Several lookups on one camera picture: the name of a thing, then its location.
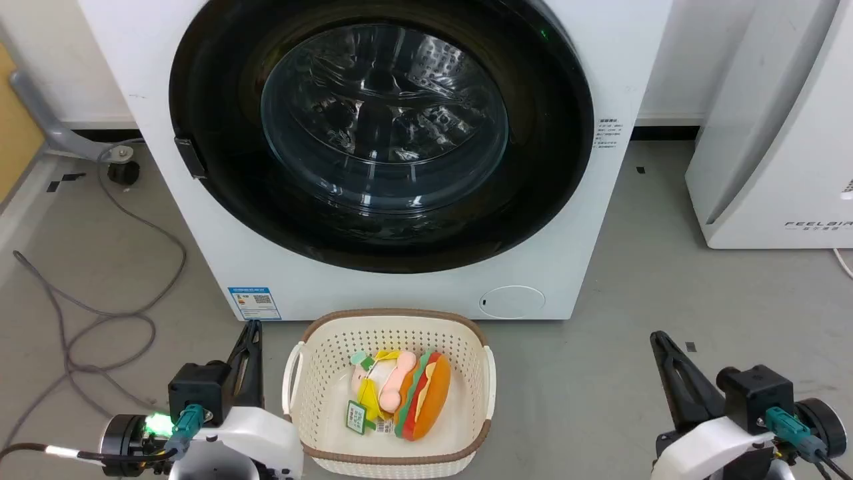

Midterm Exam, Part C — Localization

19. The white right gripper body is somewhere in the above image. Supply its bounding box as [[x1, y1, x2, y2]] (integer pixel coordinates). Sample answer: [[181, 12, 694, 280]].
[[652, 416, 778, 480]]

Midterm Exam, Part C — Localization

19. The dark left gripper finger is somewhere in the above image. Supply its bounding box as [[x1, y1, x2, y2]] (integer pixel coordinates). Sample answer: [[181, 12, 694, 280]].
[[241, 319, 265, 409], [225, 325, 252, 409]]

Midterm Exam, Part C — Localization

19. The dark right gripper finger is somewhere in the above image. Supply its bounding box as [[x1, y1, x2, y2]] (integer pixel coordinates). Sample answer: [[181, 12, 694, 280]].
[[658, 332, 726, 427], [650, 331, 697, 433]]

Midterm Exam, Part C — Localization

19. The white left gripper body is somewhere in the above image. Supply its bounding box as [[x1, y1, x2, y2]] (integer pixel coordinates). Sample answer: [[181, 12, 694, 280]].
[[169, 405, 305, 480]]

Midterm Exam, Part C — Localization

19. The white front-load washing machine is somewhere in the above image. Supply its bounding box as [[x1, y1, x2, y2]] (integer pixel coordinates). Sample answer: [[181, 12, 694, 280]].
[[77, 0, 674, 322]]

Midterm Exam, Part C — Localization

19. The black round glass washer door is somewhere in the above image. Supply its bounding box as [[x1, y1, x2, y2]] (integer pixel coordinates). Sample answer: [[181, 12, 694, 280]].
[[169, 0, 595, 274]]

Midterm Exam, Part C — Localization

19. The blue energy label sticker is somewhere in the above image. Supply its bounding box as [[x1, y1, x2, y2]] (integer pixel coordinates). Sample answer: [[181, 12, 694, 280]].
[[227, 287, 282, 321]]

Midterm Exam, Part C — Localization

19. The cream perforated laundry basket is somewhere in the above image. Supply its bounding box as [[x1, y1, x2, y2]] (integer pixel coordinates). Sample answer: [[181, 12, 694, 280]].
[[282, 308, 497, 479]]

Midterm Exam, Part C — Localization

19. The green paper hang tag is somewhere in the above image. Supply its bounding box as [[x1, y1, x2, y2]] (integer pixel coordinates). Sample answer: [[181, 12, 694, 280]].
[[345, 400, 369, 435]]

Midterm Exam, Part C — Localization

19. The pink and yellow doll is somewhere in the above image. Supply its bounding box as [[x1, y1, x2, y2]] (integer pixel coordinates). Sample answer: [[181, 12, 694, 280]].
[[350, 349, 418, 418]]

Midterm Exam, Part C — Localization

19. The plush hot dog toy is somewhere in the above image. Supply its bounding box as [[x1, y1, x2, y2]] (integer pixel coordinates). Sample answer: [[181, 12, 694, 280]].
[[393, 351, 452, 441]]

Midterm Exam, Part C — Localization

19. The round white filter cover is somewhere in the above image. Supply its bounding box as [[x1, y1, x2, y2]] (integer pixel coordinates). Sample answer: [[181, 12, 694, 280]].
[[480, 285, 546, 319]]

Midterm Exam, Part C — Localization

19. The black caster wheel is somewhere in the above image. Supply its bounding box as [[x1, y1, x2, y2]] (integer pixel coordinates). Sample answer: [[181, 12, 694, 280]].
[[107, 160, 141, 187]]

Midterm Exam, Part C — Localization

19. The white air purifier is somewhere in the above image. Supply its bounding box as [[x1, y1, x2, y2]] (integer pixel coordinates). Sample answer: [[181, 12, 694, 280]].
[[685, 0, 853, 250]]

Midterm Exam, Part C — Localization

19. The small printed warning label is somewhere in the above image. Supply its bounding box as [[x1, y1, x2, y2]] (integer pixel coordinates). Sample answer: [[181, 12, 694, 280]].
[[595, 117, 624, 149]]

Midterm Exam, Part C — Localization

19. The grey caster leg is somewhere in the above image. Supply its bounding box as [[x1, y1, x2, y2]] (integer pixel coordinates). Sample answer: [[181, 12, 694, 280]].
[[9, 70, 134, 161]]

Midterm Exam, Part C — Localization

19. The yellow wooden board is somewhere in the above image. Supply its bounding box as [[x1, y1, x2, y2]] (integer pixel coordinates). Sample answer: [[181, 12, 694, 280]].
[[0, 43, 46, 205]]

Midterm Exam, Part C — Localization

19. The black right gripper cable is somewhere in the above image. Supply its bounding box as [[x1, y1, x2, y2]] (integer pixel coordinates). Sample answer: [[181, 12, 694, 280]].
[[764, 407, 853, 480]]

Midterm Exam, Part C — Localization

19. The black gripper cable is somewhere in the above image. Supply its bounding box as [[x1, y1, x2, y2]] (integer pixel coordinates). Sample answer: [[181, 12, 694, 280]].
[[0, 404, 204, 462], [764, 407, 853, 480]]

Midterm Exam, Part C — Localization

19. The grey floor cable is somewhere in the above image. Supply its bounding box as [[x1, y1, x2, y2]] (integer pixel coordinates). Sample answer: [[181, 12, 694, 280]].
[[0, 143, 188, 454]]

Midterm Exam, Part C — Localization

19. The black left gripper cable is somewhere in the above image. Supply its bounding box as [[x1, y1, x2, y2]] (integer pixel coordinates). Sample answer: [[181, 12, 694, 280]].
[[0, 404, 204, 462]]

